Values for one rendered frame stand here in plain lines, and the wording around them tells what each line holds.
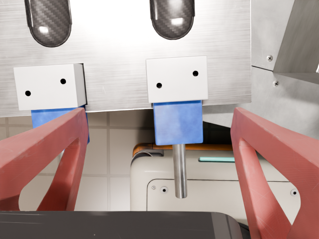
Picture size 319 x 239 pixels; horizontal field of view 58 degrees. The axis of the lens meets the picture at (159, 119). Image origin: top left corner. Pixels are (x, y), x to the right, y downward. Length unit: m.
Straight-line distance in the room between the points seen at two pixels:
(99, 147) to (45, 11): 0.93
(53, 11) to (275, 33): 0.22
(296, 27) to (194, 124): 0.14
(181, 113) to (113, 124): 0.91
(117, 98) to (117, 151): 0.91
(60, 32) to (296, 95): 0.25
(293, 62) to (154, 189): 0.69
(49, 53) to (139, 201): 0.71
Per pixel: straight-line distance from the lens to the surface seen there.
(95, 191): 1.25
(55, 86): 0.25
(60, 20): 0.29
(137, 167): 0.90
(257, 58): 0.34
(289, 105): 0.35
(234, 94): 0.27
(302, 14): 0.32
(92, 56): 0.27
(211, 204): 0.94
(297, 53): 0.30
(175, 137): 0.26
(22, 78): 0.26
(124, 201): 1.25
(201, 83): 0.24
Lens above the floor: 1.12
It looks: 81 degrees down
